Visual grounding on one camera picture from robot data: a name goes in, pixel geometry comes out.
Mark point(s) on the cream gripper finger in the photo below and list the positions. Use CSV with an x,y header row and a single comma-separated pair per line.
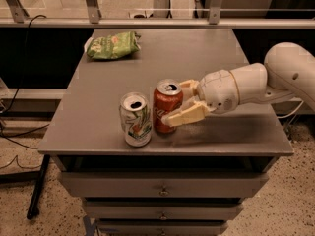
x,y
189,112
189,89

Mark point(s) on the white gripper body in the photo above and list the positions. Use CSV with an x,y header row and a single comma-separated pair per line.
x,y
218,89

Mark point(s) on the red coke can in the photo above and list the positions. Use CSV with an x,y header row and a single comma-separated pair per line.
x,y
168,96

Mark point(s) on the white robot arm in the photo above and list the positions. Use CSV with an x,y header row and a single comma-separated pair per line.
x,y
288,71

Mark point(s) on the white green 7up can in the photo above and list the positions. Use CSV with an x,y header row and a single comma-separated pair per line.
x,y
135,117

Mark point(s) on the grey drawer cabinet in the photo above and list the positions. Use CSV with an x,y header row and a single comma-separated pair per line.
x,y
169,141

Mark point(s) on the green chip bag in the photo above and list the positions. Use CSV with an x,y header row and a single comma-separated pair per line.
x,y
112,47

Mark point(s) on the middle grey drawer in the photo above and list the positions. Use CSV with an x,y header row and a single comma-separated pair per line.
x,y
162,210

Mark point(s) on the grey drawer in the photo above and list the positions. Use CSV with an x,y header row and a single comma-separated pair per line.
x,y
163,184
161,228
162,210

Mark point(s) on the top grey drawer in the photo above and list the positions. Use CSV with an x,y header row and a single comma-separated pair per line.
x,y
163,184

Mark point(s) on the bottom grey drawer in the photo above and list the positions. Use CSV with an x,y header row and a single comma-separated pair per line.
x,y
161,228

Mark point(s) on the black metal stand leg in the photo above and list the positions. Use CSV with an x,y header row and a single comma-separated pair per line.
x,y
36,176

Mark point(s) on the metal railing bar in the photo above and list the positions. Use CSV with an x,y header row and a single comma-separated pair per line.
x,y
159,23

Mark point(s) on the grey metal bracket right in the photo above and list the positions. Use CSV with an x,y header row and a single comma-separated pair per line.
x,y
214,7

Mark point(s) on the grey metal bracket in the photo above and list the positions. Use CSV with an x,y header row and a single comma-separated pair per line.
x,y
94,12
19,13
214,7

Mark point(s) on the grey metal bracket middle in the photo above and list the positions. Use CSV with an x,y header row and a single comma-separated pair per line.
x,y
94,12

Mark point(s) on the grey metal bracket left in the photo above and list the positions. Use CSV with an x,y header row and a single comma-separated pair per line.
x,y
19,13

